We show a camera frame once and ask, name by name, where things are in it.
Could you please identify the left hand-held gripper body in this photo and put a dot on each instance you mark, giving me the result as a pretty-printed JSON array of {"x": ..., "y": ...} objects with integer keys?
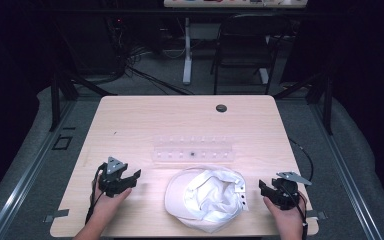
[{"x": 113, "y": 181}]

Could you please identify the black chair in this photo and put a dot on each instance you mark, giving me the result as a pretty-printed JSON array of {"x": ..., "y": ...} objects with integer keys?
[{"x": 246, "y": 43}]

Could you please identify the white desk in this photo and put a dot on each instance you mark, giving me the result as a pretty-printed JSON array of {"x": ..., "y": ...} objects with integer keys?
[{"x": 235, "y": 3}]

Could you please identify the black floor tape square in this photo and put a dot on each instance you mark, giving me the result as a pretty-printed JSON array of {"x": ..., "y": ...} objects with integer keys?
[{"x": 62, "y": 142}]

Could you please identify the person's left hand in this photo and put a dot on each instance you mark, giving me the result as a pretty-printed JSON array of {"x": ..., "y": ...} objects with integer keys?
[{"x": 108, "y": 205}]

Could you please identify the person's right hand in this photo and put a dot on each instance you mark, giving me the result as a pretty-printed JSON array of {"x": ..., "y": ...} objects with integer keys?
[{"x": 288, "y": 220}]

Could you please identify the white cap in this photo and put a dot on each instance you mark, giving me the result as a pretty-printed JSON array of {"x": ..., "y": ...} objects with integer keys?
[{"x": 210, "y": 200}]

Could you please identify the black metal stand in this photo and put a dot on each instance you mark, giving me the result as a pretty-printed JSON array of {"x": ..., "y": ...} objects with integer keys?
[
  {"x": 320, "y": 93},
  {"x": 63, "y": 86}
]

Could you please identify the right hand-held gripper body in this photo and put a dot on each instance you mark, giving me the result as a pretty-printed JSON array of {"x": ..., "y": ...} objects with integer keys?
[{"x": 285, "y": 195}]

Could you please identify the clear plastic rack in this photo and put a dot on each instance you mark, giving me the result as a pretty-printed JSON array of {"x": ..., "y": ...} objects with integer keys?
[{"x": 193, "y": 150}]

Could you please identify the grey tape strip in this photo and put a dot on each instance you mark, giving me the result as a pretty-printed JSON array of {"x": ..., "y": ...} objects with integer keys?
[
  {"x": 57, "y": 215},
  {"x": 316, "y": 215}
]

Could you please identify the black table grommet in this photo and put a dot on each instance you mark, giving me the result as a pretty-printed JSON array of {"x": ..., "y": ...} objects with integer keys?
[{"x": 221, "y": 108}]

